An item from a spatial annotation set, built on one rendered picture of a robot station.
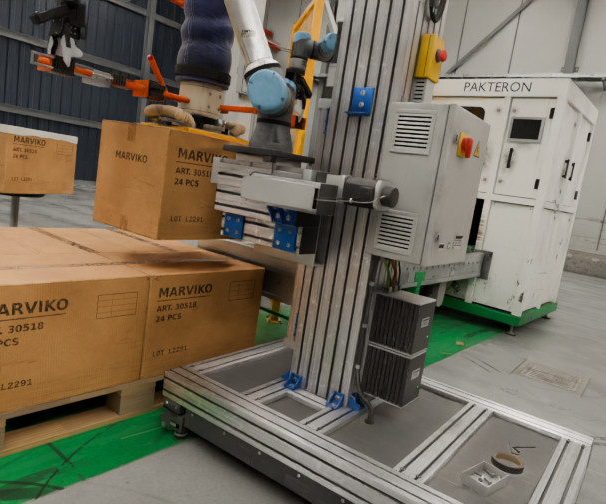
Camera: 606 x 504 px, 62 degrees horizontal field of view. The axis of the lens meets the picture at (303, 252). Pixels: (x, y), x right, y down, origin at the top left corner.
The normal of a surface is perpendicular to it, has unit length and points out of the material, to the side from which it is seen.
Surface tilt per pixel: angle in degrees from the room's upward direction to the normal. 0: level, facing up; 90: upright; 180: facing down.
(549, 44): 90
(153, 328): 90
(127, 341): 90
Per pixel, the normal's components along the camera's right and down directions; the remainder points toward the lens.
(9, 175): 0.96, 0.18
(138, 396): 0.76, 0.20
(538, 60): -0.58, 0.03
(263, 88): -0.07, 0.25
